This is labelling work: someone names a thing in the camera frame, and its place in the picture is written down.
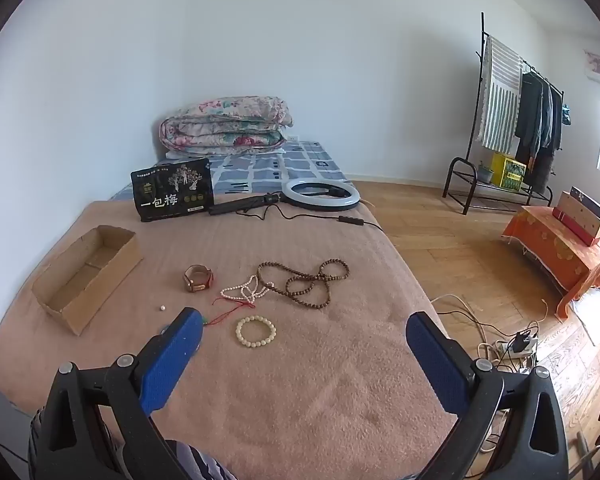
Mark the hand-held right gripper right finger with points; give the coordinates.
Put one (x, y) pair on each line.
(432, 357)

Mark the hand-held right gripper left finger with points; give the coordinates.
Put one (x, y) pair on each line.
(172, 360)

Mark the cardboard box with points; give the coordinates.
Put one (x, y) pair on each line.
(65, 305)

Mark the white power strip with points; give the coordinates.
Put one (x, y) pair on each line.
(505, 347)

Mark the black plug adapter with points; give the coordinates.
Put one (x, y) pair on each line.
(522, 342)

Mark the orange cloth covered table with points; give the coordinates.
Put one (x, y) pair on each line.
(555, 250)

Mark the black folded tripod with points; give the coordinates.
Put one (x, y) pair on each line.
(240, 205)

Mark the black snack bag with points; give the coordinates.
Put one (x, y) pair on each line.
(172, 190)

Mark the black clothes rack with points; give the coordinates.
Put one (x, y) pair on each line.
(460, 185)

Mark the red flat box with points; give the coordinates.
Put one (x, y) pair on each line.
(575, 232)

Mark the yellow box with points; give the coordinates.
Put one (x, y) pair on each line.
(507, 172)

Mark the beige flat box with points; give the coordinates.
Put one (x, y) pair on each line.
(580, 217)

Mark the dark blue flat box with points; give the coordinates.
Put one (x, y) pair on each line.
(587, 202)

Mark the blue checkered bed sheet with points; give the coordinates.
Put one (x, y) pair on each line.
(300, 160)

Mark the folded floral quilt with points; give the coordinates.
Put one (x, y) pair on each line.
(220, 127)

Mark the dark hanging clothes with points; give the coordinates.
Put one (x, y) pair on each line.
(535, 115)

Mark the striped hanging towel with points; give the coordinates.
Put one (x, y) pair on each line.
(497, 95)

